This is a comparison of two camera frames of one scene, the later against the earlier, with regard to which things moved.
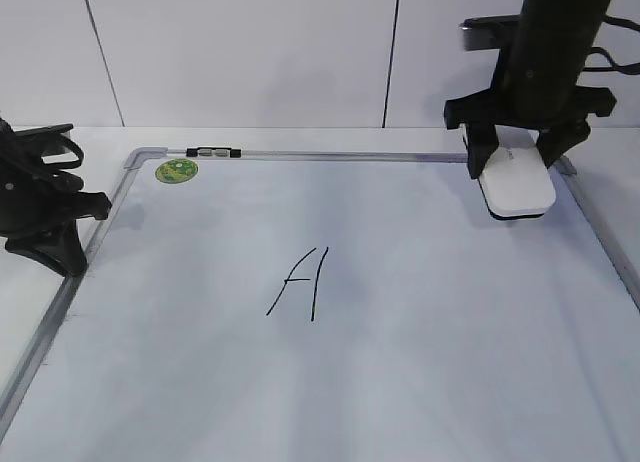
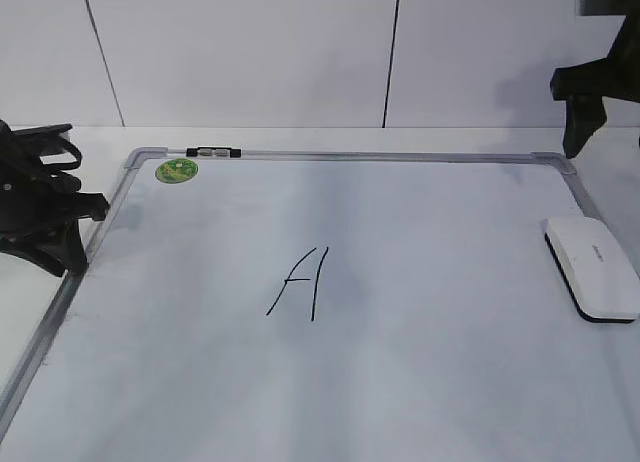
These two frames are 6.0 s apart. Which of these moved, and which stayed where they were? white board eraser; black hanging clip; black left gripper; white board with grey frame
Moved: white board eraser
Stayed: white board with grey frame; black left gripper; black hanging clip
